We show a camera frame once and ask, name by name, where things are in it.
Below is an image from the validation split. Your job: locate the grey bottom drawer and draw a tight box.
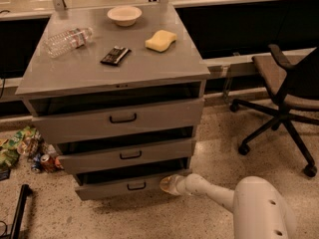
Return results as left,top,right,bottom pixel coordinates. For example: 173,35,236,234
75,169,191,200

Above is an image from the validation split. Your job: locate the grey drawer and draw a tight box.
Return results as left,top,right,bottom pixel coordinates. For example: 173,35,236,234
33,99,203,144
59,137,195,174
75,169,191,200

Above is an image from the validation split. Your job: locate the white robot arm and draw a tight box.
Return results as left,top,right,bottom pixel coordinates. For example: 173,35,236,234
159,173,297,239

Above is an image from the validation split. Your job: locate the grey top drawer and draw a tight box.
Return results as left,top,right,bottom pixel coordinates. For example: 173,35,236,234
33,99,203,144

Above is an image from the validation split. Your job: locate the grey middle drawer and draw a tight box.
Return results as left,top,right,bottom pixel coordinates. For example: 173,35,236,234
59,137,195,174

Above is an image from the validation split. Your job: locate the grey drawer cabinet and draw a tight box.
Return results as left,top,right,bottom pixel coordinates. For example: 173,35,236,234
16,5,209,186

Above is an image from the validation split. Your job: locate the red soda can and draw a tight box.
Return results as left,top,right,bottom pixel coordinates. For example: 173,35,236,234
40,154,56,173

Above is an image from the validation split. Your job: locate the blue soda can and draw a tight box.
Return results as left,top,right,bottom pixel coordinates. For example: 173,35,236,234
31,153,42,173

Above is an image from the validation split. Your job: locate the black snack bar packet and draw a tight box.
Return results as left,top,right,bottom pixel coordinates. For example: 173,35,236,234
100,46,131,66

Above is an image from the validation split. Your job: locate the yellow sponge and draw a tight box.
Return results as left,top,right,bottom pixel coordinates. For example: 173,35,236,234
145,30,177,52

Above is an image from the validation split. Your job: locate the black stand leg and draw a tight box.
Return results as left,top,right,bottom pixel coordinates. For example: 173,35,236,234
9,184,32,239

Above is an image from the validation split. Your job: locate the black office chair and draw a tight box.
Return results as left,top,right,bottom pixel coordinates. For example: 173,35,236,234
230,44,319,177

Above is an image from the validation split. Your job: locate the green chip bag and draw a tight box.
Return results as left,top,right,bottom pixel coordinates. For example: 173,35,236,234
0,126,38,169

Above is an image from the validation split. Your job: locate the beige bowl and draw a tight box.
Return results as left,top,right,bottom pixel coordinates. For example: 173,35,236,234
107,6,142,27

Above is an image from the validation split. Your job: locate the clear plastic water bottle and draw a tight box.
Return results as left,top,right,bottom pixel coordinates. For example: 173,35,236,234
43,28,93,58

